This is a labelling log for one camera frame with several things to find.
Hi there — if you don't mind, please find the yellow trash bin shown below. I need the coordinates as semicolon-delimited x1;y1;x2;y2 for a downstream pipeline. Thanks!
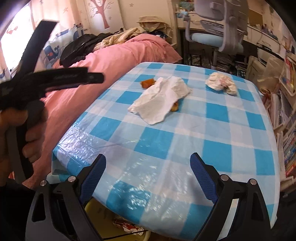
85;198;151;240

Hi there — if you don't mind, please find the white red wrapper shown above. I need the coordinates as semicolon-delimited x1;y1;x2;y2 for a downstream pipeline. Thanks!
205;72;237;96

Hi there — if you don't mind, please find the white shelf rack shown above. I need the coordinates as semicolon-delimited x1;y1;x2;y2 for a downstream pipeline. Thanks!
257;53;295;192

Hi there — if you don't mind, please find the large white paper towel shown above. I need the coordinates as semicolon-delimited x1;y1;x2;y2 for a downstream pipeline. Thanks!
128;76;191;125

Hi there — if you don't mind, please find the beige clothes pile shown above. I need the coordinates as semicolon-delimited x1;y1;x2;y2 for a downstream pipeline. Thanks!
93;27;145;52

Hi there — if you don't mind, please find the orange peel piece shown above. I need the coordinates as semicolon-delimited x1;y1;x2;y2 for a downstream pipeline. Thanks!
140;78;156;89
171;101;179;112

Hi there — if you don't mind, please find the blue checkered tablecloth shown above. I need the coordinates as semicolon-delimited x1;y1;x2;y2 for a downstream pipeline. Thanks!
52;62;280;240

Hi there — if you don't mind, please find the black clothes pile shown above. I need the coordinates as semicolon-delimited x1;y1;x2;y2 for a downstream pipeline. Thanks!
59;33;112;68

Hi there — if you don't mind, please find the grey blue office chair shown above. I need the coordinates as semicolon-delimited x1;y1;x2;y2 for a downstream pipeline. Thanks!
181;0;249;70

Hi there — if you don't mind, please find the red snack bag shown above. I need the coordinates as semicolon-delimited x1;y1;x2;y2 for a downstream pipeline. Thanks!
112;215;145;235

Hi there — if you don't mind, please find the pink duvet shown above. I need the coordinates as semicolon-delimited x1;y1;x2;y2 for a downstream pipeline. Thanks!
23;34;181;189

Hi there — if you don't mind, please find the person left hand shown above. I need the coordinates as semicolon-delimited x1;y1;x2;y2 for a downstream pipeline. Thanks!
1;100;48;186

